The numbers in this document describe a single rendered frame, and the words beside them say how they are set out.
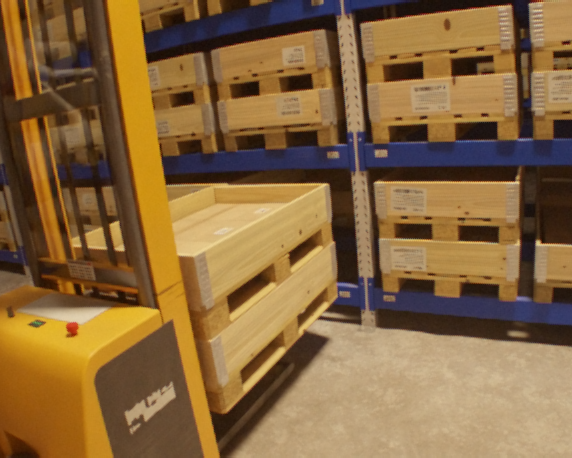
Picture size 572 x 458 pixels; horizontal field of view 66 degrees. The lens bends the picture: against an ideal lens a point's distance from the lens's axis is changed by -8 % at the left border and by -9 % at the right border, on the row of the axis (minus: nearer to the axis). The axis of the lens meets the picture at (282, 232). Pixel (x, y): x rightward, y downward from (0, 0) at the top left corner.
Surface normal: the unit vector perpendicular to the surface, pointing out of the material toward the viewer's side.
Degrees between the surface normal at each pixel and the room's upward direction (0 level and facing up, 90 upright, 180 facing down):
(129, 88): 90
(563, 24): 90
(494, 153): 90
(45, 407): 74
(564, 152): 90
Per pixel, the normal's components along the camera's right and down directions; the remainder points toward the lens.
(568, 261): -0.47, 0.29
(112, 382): 0.88, 0.04
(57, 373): -0.48, -0.08
